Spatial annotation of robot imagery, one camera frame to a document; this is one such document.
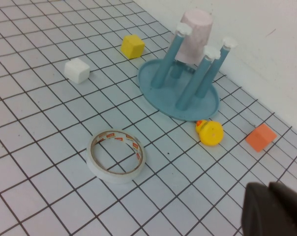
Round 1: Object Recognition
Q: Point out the yellow rubber duck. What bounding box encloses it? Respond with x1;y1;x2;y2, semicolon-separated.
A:
195;119;224;148

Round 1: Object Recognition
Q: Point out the pink marbled cup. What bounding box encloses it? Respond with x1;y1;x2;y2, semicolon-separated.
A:
175;9;213;65

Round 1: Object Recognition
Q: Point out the white tape roll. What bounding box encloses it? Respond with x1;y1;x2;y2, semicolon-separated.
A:
86;128;147;184

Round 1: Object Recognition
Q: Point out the orange foam cube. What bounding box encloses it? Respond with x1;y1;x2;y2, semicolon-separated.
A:
245;123;278;153

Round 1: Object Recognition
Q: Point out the white foam cube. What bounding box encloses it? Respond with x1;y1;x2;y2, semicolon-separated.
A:
64;58;91;85

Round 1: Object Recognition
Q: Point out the blue cup stand with pegs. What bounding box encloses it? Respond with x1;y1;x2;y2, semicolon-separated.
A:
138;22;238;121

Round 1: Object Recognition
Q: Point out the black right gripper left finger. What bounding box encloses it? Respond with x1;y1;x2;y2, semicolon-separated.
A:
241;181;297;236

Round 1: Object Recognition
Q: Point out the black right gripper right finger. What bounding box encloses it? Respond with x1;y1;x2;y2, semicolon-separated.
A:
268;180;297;236

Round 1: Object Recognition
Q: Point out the yellow foam cube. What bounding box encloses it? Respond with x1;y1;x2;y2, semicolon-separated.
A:
120;34;146;59

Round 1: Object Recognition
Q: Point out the grid-patterned tablecloth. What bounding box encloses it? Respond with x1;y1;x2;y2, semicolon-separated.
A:
0;0;297;236

